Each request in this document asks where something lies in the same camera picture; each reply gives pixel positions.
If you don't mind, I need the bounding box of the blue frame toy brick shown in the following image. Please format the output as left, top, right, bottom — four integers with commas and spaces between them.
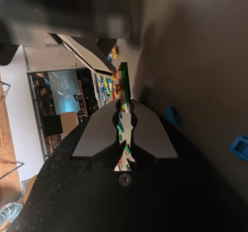
228, 135, 248, 162

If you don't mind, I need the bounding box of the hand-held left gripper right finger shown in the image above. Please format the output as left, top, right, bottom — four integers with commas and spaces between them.
130, 99, 178, 160

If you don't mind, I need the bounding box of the green toy brick assembly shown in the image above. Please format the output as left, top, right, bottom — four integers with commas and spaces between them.
111, 62, 132, 113

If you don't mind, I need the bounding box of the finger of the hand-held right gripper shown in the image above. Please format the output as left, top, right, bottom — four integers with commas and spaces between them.
57, 34, 117, 73
62, 42, 113, 76

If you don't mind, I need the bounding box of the large wooden chair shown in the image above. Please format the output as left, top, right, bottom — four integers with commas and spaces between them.
23, 175, 38, 205

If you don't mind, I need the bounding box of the pile of colourful toy bricks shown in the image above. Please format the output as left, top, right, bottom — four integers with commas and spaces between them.
97, 75, 117, 105

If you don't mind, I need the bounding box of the tan chair back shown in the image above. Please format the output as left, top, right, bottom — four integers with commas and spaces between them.
60, 111, 79, 135

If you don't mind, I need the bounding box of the grey desk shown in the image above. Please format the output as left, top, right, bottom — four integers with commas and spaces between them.
96, 0, 248, 227

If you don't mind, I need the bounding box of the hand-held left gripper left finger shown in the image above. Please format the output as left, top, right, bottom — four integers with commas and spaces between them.
72, 98, 120, 160

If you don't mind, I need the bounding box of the blue sloped toy brick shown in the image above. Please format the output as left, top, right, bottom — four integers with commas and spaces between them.
164, 106, 182, 126

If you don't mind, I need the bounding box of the black panel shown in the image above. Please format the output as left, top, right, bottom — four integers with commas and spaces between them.
42, 115, 65, 137

